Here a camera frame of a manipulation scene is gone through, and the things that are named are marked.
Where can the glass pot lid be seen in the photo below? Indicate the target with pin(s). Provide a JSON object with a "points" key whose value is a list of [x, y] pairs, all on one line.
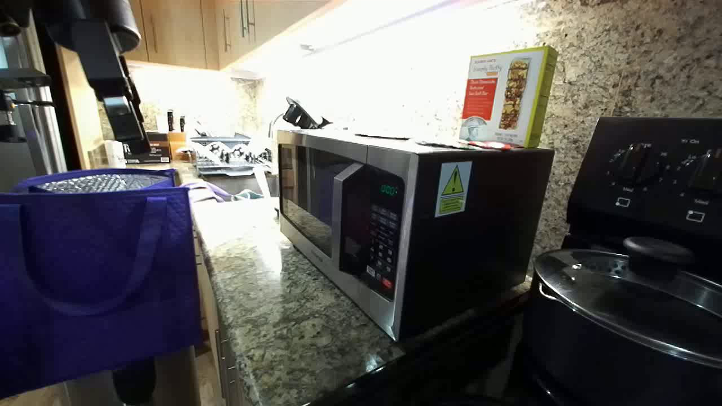
{"points": [[639, 300]]}

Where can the black cooking pot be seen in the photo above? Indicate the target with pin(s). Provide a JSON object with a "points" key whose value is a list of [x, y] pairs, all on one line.
{"points": [[593, 346]]}

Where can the wooden wall cabinets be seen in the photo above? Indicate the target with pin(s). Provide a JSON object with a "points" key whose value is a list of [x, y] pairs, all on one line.
{"points": [[195, 30]]}

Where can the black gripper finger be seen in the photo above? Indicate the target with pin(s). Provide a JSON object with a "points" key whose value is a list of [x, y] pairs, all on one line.
{"points": [[127, 125]]}

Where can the stainless steel microwave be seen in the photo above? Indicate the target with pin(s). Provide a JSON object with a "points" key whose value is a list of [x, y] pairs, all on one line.
{"points": [[391, 216]]}

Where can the purple insulated tote bag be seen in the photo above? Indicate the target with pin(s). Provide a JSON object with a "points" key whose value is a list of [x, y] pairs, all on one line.
{"points": [[90, 284]]}

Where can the grey metal appliance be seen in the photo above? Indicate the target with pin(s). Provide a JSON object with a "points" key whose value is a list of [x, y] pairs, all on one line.
{"points": [[26, 127]]}

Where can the wooden knife block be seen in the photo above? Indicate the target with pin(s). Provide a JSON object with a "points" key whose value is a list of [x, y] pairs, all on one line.
{"points": [[176, 138]]}

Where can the yellow green warning sticker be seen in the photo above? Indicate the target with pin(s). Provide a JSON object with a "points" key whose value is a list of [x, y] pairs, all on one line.
{"points": [[451, 188]]}

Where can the purple rubber glove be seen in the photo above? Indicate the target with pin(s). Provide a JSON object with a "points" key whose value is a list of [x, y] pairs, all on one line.
{"points": [[205, 190]]}

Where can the dish rack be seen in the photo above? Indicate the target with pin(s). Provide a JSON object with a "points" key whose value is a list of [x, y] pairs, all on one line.
{"points": [[233, 153]]}

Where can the flat colourful packets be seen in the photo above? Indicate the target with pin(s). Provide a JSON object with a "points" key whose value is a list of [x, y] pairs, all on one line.
{"points": [[459, 145]]}

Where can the black electric stove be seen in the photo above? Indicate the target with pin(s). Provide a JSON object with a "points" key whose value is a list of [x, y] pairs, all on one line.
{"points": [[654, 181]]}

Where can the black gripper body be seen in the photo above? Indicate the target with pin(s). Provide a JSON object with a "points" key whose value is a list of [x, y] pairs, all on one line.
{"points": [[102, 59]]}

